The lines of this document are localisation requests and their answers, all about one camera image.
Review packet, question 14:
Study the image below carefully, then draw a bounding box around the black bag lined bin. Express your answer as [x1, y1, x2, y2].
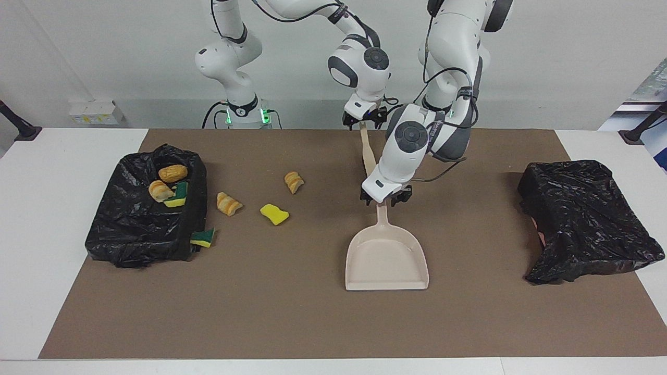
[85, 144, 208, 269]

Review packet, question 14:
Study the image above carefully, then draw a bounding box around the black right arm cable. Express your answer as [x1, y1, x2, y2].
[211, 0, 381, 47]

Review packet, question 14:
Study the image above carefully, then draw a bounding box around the beige hand brush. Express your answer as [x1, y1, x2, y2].
[360, 124, 377, 180]

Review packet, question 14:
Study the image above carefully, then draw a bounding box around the brown paper table mat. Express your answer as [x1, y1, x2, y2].
[39, 129, 667, 359]

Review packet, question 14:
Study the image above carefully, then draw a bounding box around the white tissue box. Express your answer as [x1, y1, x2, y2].
[68, 100, 125, 126]

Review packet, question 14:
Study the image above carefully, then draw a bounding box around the round golden bread bun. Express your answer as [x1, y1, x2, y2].
[159, 165, 188, 183]

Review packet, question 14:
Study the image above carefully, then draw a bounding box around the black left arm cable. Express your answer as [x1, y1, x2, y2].
[412, 16, 488, 183]

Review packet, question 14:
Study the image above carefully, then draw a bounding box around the black bag over pink bin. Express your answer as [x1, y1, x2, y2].
[518, 160, 666, 285]

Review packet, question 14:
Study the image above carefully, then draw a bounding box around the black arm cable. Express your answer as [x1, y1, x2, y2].
[412, 16, 488, 183]
[211, 0, 381, 47]

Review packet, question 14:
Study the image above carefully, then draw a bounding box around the plain yellow sponge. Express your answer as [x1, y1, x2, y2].
[260, 204, 290, 226]

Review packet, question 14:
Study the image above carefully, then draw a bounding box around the black camera stand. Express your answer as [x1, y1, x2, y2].
[0, 99, 42, 142]
[619, 102, 667, 145]

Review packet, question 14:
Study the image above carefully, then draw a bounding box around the beige plastic dustpan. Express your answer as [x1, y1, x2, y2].
[345, 202, 429, 291]

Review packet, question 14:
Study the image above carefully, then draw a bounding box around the black base power cable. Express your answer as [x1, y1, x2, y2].
[202, 101, 230, 129]

